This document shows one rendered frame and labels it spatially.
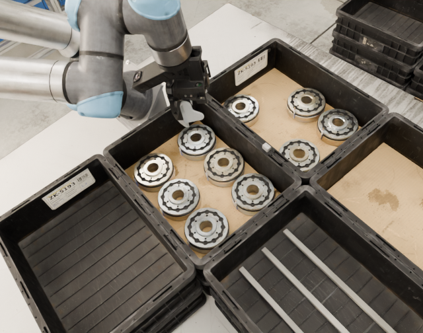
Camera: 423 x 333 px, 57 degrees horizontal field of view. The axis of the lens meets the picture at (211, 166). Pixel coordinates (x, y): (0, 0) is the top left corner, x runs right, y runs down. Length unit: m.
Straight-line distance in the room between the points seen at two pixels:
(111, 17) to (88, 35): 0.05
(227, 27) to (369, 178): 0.89
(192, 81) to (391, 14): 1.45
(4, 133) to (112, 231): 1.72
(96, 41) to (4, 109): 2.11
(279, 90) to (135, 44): 1.77
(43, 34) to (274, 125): 0.62
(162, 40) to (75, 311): 0.60
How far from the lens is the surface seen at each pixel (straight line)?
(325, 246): 0.93
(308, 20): 2.86
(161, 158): 1.04
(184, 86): 0.79
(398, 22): 2.07
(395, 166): 1.07
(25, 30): 1.01
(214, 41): 1.59
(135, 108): 1.18
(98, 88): 0.69
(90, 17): 0.71
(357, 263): 0.93
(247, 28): 1.63
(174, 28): 0.69
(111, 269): 0.96
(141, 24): 0.68
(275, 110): 1.14
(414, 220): 1.01
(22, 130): 2.59
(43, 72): 0.74
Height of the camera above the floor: 1.68
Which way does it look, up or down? 55 degrees down
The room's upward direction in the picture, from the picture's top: 11 degrees counter-clockwise
